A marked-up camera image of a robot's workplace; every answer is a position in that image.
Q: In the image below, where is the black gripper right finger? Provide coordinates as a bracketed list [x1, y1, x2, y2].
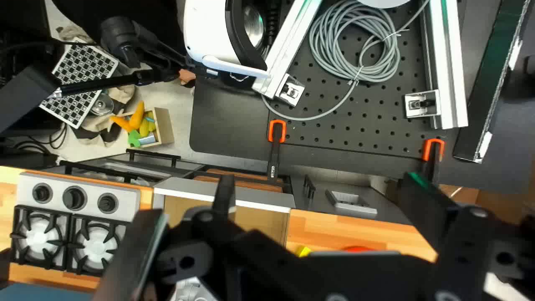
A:
[397, 170, 459, 247]

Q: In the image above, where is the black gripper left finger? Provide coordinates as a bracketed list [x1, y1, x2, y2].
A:
[210, 173, 237, 223]

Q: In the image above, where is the red round plate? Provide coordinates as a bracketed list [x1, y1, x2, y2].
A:
[339, 242, 375, 254]

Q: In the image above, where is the wooden toy food box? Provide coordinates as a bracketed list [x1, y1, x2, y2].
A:
[123, 105, 175, 150]

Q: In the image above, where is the black perforated breadboard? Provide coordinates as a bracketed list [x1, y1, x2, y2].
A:
[188, 0, 506, 175]

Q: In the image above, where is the yellow toy banana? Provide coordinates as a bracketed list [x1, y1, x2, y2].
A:
[110, 100, 148, 133]

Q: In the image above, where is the toy stove with burners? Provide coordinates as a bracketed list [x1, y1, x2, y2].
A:
[8, 170, 143, 277]

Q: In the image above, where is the white perforated plate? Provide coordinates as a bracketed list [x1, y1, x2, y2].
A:
[38, 41, 121, 130]

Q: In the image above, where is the orange-handled black clamp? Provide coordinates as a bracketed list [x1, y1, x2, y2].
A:
[265, 116, 290, 180]
[419, 135, 447, 183]

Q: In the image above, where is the black frame post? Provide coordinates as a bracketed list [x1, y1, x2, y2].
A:
[451, 0, 531, 165]

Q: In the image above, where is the aluminium profile rail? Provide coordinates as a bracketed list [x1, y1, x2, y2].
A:
[250, 0, 325, 108]
[402, 0, 471, 132]

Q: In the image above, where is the coiled gray cable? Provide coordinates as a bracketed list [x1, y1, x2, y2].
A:
[258, 0, 431, 123]

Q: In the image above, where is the black camera on stand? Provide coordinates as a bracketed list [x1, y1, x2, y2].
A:
[98, 14, 187, 86]

